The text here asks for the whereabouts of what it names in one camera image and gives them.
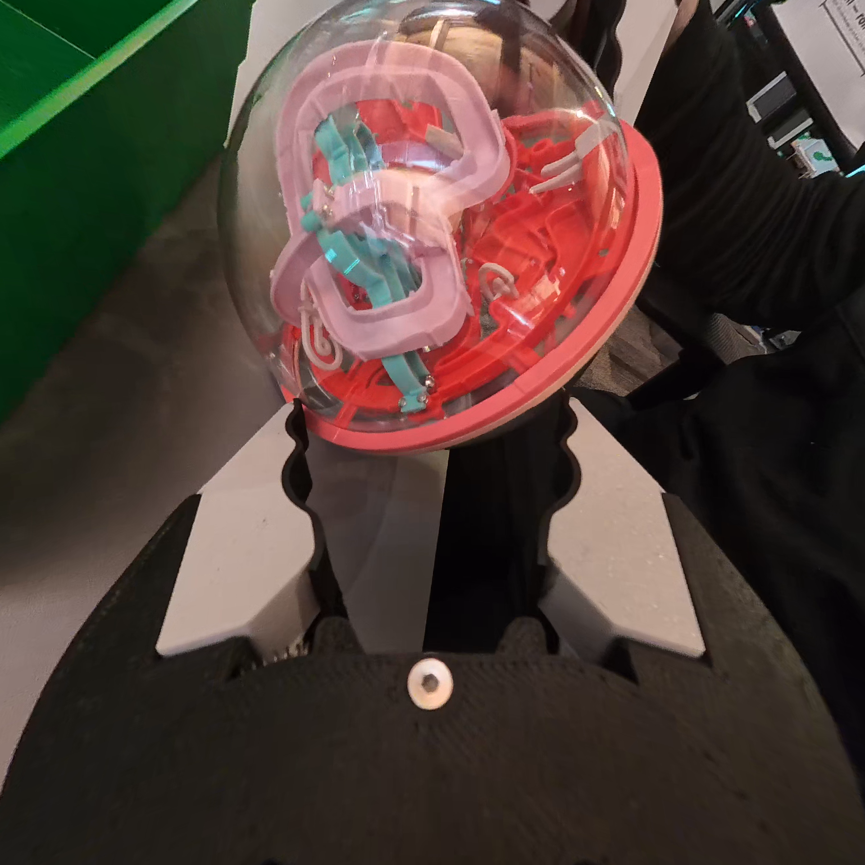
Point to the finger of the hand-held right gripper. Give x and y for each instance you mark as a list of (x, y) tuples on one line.
[(595, 34)]

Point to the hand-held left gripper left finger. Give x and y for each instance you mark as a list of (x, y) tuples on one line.
[(230, 540)]

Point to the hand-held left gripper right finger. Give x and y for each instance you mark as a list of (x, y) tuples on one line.
[(622, 540)]

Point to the clear maze ball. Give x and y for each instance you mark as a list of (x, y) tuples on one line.
[(419, 236)]

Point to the person's right forearm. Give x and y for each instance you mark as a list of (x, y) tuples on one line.
[(730, 169)]

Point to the green plastic bin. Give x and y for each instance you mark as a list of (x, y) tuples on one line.
[(101, 203)]

